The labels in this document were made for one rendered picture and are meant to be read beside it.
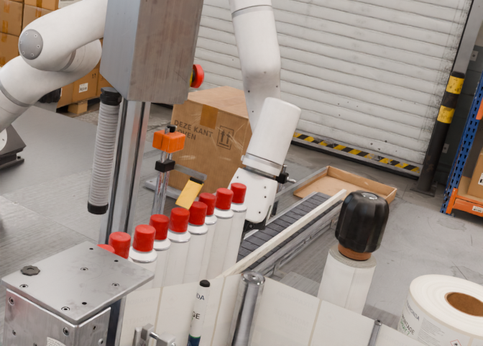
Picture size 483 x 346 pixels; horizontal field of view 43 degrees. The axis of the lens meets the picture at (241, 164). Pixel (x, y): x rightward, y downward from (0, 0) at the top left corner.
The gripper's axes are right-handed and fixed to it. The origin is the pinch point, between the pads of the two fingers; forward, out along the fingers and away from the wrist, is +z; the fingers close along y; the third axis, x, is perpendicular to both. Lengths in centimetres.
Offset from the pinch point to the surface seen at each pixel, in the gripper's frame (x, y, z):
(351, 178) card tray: 93, -3, -24
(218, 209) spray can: -14.4, 0.4, -6.1
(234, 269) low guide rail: -5.4, 4.2, 5.0
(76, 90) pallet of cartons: 278, -289, -26
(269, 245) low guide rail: 10.3, 4.4, -0.4
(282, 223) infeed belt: 31.4, -1.6, -4.7
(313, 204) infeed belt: 51, -1, -12
